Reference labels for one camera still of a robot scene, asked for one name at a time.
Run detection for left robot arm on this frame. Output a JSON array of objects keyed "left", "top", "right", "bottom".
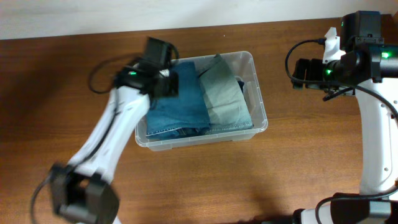
[{"left": 43, "top": 37, "right": 179, "bottom": 224}]

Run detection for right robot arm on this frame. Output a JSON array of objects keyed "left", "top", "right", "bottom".
[{"left": 287, "top": 11, "right": 397, "bottom": 223}]

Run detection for light blue jeans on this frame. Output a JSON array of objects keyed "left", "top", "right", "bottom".
[{"left": 199, "top": 54, "right": 253, "bottom": 135}]

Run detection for black camera cable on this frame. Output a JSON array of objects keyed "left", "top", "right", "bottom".
[
  {"left": 29, "top": 42, "right": 181, "bottom": 224},
  {"left": 284, "top": 37, "right": 398, "bottom": 224}
]

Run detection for right black camera cable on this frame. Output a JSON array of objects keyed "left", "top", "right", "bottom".
[{"left": 284, "top": 37, "right": 398, "bottom": 224}]

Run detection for clear plastic storage container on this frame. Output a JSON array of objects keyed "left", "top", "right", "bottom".
[{"left": 134, "top": 51, "right": 268, "bottom": 151}]

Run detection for left black camera cable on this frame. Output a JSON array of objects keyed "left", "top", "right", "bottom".
[{"left": 29, "top": 42, "right": 181, "bottom": 224}]

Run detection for blue taped clothing bundle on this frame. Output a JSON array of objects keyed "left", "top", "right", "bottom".
[{"left": 238, "top": 80, "right": 245, "bottom": 94}]

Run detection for dark blue jeans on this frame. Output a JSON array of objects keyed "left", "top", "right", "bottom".
[{"left": 146, "top": 62, "right": 210, "bottom": 141}]

